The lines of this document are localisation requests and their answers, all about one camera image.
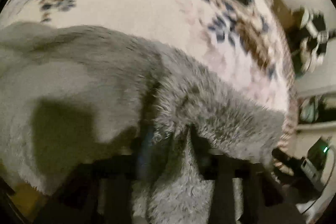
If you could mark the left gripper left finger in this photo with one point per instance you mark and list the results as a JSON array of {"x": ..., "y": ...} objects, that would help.
[{"x": 94, "y": 193}]

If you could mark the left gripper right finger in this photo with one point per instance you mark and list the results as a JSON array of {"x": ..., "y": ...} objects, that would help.
[{"x": 244, "y": 192}]

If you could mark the grey fleece pants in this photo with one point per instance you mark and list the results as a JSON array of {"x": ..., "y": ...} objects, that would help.
[{"x": 84, "y": 93}]

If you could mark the brown checkered blanket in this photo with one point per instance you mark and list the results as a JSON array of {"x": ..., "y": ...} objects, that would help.
[{"x": 289, "y": 128}]

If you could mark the white wardrobe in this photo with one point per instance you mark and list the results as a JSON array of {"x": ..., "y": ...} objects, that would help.
[{"x": 316, "y": 97}]

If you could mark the floral bed sheet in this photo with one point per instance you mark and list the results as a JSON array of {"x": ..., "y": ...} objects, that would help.
[{"x": 244, "y": 44}]

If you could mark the chair with clothes pile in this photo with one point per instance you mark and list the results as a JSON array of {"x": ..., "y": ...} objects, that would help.
[{"x": 308, "y": 40}]

